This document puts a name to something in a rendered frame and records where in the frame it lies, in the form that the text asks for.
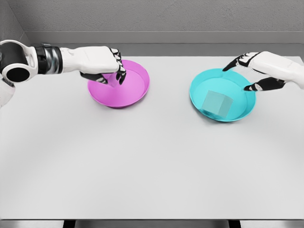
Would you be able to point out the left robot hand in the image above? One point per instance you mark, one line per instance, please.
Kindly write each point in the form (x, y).
(97, 59)

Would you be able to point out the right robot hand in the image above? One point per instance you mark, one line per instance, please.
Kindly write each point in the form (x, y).
(270, 65)

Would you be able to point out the pink block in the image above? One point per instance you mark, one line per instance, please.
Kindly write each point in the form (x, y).
(112, 79)

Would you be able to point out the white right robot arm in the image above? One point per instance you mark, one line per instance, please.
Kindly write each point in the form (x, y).
(299, 73)

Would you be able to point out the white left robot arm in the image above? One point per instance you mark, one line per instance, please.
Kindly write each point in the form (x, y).
(47, 59)

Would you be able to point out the magenta plate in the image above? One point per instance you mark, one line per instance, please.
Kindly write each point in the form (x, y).
(133, 85)

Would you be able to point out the cyan plate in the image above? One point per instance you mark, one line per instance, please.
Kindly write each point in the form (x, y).
(213, 82)

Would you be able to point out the cyan block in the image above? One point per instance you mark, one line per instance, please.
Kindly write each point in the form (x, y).
(217, 104)

